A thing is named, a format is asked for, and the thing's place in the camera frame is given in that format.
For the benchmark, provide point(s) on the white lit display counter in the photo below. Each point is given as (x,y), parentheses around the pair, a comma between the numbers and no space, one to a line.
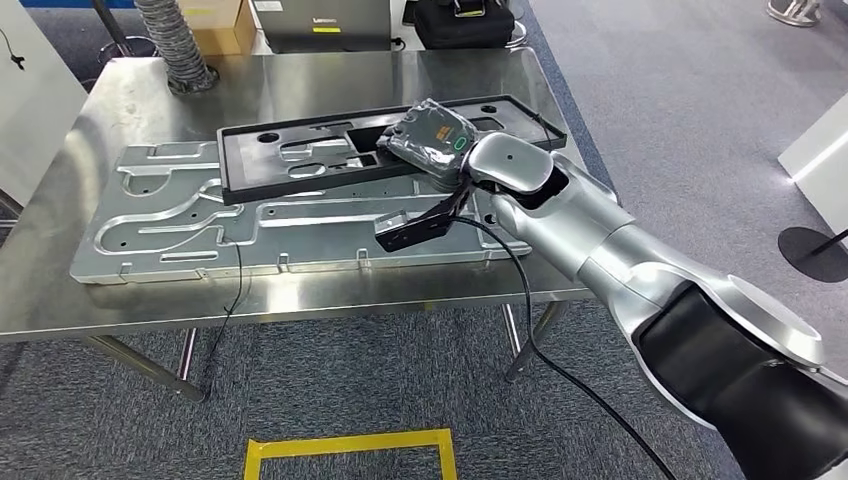
(828,152)

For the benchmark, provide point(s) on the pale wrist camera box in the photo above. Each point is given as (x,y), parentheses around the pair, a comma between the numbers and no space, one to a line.
(391,222)

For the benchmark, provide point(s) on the black plastic panel part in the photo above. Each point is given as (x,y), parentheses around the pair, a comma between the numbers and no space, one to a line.
(245,172)

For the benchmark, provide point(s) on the black carry bag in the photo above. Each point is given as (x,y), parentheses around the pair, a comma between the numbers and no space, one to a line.
(464,26)

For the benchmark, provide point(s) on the black stanchion post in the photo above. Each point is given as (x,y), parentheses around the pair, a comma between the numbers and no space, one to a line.
(109,23)

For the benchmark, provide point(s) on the steel side table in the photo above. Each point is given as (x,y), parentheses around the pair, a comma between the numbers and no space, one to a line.
(8,205)

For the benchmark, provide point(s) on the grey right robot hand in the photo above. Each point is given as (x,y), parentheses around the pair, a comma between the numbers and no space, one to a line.
(430,142)

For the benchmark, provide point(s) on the black stanchion with round base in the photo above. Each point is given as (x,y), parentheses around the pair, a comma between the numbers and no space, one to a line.
(808,258)

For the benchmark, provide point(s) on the white cabinet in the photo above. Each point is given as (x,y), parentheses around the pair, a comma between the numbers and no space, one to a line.
(33,132)

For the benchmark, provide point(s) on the silver chair base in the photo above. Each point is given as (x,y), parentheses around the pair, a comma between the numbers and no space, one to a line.
(795,13)

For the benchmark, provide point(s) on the grey computer case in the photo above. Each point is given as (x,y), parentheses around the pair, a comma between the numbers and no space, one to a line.
(324,20)

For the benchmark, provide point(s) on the stainless steel workbench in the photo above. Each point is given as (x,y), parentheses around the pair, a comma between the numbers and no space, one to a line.
(331,73)

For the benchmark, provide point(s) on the embossed aluminium plate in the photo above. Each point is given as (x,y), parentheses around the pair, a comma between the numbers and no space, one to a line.
(166,218)

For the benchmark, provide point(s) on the yellow floor tape square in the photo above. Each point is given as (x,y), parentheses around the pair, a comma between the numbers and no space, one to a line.
(344,442)

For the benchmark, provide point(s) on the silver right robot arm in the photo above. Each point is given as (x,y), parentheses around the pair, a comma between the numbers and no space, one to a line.
(596,232)

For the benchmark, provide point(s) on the chrome stool base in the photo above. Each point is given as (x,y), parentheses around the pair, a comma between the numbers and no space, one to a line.
(523,34)

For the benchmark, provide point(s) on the cardboard box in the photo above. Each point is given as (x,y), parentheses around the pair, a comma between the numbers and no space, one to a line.
(225,26)

